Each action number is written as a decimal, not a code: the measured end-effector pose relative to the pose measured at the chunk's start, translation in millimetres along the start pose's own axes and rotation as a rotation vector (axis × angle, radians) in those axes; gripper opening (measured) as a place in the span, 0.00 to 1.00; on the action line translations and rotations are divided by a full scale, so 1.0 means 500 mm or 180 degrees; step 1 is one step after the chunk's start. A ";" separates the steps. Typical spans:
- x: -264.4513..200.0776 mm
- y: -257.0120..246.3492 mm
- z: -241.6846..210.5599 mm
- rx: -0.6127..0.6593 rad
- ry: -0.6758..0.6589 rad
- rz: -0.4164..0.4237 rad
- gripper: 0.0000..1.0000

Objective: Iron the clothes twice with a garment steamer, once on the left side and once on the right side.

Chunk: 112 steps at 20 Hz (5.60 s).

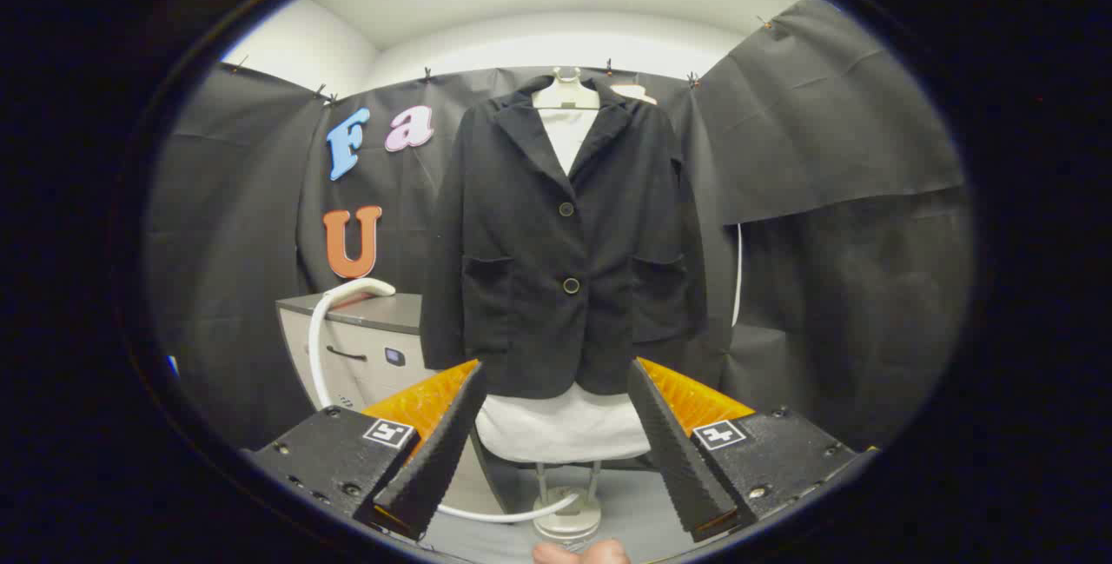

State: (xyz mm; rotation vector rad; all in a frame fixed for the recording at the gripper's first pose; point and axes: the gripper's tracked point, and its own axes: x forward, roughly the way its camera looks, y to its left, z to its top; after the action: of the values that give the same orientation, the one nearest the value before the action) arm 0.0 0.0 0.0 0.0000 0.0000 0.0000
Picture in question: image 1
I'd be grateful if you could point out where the white garment steamer handle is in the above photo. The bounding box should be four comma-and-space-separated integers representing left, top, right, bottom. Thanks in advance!
308, 277, 398, 356

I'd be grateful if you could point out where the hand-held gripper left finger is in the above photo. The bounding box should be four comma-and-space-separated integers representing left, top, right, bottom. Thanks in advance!
242, 360, 487, 541

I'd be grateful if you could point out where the white steamer hose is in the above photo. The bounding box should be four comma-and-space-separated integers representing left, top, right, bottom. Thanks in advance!
308, 354, 581, 524

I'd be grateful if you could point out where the steamer stand base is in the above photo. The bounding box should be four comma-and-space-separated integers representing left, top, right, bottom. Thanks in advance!
532, 460, 603, 543

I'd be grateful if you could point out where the black suit jacket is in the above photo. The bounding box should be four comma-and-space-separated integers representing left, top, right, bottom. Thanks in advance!
420, 73, 709, 400

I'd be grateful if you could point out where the cream plastic clothes hanger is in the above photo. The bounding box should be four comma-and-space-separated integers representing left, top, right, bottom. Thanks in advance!
532, 67, 602, 111

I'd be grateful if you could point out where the black backdrop cloth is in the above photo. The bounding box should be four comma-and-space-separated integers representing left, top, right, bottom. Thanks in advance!
146, 0, 972, 452

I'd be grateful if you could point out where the grey cabinet with dark top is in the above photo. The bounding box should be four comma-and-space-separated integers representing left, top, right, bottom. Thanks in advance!
276, 292, 509, 514

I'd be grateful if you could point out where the thin white cable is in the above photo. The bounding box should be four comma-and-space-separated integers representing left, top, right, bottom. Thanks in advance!
731, 223, 745, 328

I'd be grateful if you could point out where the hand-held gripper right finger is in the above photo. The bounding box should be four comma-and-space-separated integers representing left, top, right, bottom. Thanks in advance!
627, 357, 878, 543

